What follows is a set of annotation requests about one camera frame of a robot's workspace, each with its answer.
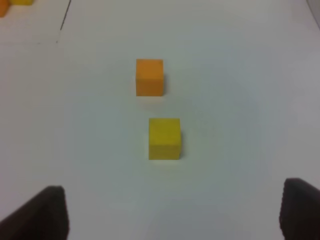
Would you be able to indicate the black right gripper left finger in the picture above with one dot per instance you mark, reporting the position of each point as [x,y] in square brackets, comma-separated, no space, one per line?
[43,217]

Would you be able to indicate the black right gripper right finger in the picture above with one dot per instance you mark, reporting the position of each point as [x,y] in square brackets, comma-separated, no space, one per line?
[299,217]

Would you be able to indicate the yellow template cube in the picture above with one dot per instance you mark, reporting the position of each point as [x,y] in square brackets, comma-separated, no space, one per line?
[21,2]

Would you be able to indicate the orange template cube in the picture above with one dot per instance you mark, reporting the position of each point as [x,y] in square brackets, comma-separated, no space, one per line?
[4,6]

